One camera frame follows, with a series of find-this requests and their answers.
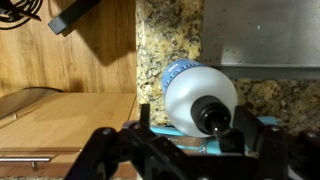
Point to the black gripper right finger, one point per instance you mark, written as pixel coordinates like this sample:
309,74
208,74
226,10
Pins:
266,156

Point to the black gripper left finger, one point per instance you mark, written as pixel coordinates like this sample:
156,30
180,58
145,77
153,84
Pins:
133,156

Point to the blue label soap pump bottle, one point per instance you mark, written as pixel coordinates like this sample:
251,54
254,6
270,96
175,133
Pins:
196,86

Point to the stainless steel sink basin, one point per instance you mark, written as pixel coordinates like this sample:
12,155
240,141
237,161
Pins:
263,30

